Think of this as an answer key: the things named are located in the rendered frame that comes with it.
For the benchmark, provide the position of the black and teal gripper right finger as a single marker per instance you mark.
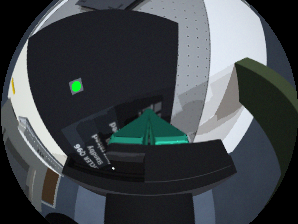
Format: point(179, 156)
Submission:
point(163, 133)

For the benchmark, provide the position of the white thermal cycler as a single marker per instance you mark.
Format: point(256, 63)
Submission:
point(79, 80)

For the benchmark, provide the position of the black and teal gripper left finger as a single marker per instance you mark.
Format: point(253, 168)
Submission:
point(134, 132)

